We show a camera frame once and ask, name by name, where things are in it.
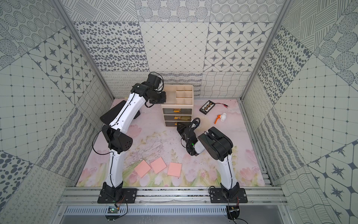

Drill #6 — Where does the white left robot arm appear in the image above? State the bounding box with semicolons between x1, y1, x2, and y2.
98;81;166;204

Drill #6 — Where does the floral pink table mat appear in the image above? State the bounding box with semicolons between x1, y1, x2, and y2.
75;97;265;188

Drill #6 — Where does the pink sticky pad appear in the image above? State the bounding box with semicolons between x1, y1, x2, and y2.
150;157;167;174
134;160;152;178
167;162;182;177

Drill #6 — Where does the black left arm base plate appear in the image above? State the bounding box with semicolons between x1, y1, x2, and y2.
97;188;138;204

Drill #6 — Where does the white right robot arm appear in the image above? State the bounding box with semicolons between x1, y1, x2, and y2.
177;122;240;202

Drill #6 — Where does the beige drawer organizer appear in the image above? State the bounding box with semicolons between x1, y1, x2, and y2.
161;85;194;123

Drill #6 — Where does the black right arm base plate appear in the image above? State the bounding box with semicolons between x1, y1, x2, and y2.
208;188;248;204

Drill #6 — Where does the black battery holder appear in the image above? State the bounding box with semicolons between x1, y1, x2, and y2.
199;100;229;115

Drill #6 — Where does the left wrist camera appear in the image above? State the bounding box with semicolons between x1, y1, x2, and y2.
146;72;164;91

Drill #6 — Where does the white glue bottle orange cap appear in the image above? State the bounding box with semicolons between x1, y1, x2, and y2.
214;113;227;124

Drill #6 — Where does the aluminium mounting rail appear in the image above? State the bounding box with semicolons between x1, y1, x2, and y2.
57;186;288;216

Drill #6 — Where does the black plastic tool case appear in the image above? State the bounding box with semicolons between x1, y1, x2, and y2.
100;99;144;129

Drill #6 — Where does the translucent drawer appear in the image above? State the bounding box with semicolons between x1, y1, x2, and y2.
162;108;192;115
164;115;192;122
165;121;181;127

